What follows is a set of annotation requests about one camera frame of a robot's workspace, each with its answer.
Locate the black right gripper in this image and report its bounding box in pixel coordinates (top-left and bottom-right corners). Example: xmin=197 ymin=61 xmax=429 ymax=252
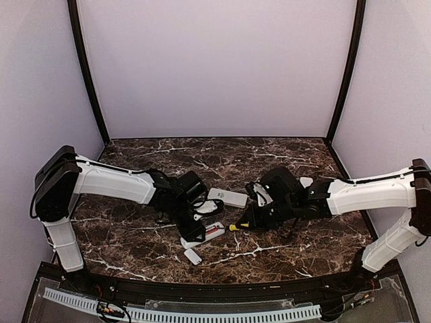
xmin=236 ymin=197 xmax=298 ymax=233

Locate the white battery cover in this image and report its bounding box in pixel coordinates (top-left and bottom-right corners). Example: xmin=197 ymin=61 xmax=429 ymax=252
xmin=184 ymin=248 xmax=202 ymax=266

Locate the yellow handled screwdriver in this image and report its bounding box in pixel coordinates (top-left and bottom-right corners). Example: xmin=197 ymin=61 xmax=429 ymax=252
xmin=228 ymin=223 xmax=249 ymax=231

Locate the white remote with battery bay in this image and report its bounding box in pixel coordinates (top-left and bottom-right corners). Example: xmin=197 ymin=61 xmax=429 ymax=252
xmin=180 ymin=222 xmax=226 ymax=250

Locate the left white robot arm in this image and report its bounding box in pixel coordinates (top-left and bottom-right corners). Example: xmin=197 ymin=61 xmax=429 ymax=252
xmin=30 ymin=145 xmax=206 ymax=293

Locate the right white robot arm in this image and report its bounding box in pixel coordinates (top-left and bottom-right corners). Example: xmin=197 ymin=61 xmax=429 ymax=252
xmin=229 ymin=159 xmax=430 ymax=292

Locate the wide white remote control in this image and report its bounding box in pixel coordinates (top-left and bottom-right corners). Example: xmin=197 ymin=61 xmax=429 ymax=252
xmin=207 ymin=188 xmax=248 ymax=209

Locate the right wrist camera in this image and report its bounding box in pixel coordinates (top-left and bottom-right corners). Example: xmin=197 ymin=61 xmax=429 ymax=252
xmin=245 ymin=182 xmax=273 ymax=207

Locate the small white remote near wall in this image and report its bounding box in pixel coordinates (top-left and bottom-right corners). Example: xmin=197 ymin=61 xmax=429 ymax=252
xmin=300 ymin=177 xmax=314 ymax=188

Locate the white slotted cable duct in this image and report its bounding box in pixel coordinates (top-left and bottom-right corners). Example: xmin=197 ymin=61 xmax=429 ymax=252
xmin=43 ymin=287 xmax=322 ymax=322

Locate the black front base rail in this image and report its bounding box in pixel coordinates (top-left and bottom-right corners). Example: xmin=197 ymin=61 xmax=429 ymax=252
xmin=36 ymin=260 xmax=401 ymax=306

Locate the black enclosure frame post right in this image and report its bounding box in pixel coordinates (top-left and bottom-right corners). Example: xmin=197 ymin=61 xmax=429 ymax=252
xmin=325 ymin=0 xmax=367 ymax=149

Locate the black enclosure frame post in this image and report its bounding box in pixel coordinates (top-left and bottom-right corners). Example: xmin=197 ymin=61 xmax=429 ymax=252
xmin=67 ymin=0 xmax=110 ymax=147
xmin=325 ymin=0 xmax=367 ymax=149

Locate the black enclosure frame post left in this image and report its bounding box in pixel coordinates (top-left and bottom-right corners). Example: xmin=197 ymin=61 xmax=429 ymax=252
xmin=67 ymin=0 xmax=110 ymax=147

